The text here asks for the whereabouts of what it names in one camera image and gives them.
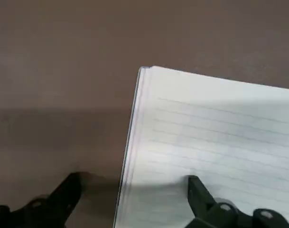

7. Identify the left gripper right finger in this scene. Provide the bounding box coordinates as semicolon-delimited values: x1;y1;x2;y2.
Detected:
184;175;289;228

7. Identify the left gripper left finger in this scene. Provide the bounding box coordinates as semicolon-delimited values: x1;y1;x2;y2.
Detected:
0;172;82;228

